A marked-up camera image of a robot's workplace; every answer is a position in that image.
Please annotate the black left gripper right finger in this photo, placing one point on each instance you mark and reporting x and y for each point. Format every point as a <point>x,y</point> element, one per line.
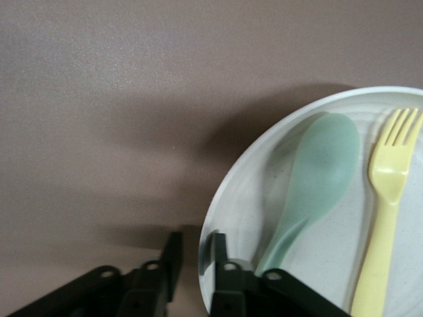
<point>244,294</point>

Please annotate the yellow plastic fork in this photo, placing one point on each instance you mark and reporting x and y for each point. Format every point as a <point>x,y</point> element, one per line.
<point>386,185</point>

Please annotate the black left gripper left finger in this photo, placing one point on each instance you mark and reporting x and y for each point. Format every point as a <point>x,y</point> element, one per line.
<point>145,290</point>

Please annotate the brown table cover mat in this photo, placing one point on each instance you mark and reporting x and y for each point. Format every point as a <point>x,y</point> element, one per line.
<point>99,99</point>

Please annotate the round off-white plate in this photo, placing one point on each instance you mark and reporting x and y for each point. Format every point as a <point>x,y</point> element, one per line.
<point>241,198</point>

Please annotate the pale green plastic spoon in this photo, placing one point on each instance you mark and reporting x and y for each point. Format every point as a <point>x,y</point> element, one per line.
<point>324,158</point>

